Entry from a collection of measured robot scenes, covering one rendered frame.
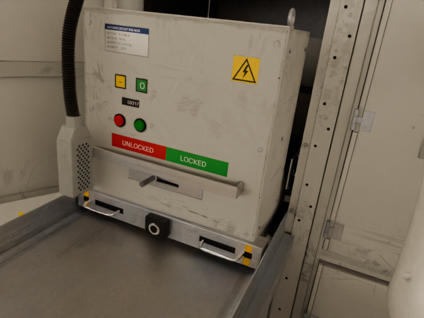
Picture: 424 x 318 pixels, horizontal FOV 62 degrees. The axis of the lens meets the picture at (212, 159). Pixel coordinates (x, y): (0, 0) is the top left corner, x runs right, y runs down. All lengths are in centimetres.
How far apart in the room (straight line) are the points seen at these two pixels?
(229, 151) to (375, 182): 37
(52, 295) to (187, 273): 28
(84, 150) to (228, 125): 36
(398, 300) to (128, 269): 56
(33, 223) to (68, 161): 20
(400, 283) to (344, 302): 58
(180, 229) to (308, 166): 37
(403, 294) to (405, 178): 44
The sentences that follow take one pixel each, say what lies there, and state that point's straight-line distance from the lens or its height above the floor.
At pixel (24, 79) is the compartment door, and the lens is 112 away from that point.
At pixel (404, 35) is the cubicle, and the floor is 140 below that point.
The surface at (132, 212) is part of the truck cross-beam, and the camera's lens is 96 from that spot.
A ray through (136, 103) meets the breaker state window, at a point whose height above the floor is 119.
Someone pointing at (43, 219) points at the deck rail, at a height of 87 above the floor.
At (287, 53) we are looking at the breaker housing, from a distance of 72.
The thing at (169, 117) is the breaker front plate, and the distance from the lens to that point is 82.
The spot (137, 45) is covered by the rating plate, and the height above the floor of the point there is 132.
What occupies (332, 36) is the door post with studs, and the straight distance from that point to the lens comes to 91.
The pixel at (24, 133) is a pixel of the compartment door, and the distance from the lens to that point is 115.
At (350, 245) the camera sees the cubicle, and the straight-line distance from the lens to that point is 101.
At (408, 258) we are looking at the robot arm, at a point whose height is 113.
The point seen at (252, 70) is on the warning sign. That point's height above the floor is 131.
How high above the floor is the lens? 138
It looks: 21 degrees down
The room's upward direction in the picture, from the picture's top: 6 degrees clockwise
